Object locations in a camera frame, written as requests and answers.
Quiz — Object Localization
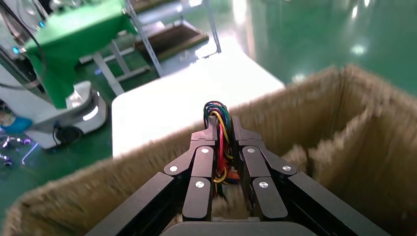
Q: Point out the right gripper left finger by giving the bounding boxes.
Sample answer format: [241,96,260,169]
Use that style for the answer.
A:
[85,116,218,236]

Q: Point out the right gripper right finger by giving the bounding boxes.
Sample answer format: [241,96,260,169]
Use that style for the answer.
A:
[231,116,391,236]

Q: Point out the power supply red yellow cables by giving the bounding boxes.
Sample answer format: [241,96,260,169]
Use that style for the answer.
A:
[202,100,242,199]

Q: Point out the brown divided cardboard box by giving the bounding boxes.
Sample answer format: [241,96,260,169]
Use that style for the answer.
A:
[0,63,417,236]

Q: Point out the brown rack tray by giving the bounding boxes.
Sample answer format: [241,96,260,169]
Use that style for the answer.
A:
[134,22,210,62]

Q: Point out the white mobile robot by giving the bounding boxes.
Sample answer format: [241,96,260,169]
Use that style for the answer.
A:
[0,0,108,150]

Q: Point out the green cloth covered table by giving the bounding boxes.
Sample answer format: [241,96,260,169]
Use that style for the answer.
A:
[24,0,152,110]

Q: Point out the blue plastic object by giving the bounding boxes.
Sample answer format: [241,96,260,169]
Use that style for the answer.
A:
[0,117,33,135]

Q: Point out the metal rack frame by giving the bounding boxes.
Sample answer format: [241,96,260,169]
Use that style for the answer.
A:
[123,0,223,78]

